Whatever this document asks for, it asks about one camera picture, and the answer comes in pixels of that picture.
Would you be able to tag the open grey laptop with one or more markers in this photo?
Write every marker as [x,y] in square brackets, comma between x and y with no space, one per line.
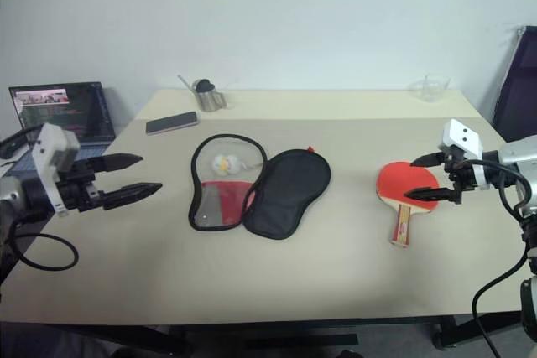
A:
[90,115]

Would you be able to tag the black smartphone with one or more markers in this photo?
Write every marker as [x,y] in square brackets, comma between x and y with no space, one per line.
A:
[172,122]

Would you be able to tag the black chair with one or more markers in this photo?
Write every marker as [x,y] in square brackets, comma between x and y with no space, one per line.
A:
[520,81]

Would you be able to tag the clear glass cup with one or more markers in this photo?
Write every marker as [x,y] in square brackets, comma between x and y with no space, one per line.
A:
[430,89]

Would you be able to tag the dark rounded shape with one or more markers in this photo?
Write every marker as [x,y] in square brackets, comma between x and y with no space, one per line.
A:
[348,354]

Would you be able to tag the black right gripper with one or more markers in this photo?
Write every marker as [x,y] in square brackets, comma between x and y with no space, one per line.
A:
[463,175]

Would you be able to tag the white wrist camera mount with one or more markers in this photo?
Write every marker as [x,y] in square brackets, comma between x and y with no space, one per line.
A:
[52,152]
[461,136]

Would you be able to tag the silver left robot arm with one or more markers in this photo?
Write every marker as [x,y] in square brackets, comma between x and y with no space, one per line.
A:
[10,193]

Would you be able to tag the black red paddle case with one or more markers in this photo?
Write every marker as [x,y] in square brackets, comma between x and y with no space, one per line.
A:
[289,190]

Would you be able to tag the black table frame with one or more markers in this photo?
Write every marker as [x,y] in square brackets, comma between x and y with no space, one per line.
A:
[449,328]

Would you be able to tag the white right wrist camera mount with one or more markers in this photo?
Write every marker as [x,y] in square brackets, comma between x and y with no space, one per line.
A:
[461,136]

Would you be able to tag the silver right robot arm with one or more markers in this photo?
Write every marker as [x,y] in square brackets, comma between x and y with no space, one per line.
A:
[520,152]

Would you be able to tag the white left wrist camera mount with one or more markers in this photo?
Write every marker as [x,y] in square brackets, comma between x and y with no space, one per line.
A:
[52,152]

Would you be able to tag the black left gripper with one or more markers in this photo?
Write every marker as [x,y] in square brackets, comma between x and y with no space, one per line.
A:
[77,190]

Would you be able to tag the steel watering can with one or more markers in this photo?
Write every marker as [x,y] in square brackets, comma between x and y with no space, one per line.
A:
[210,98]

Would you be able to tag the red table tennis paddle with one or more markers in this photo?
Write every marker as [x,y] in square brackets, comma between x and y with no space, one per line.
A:
[398,180]

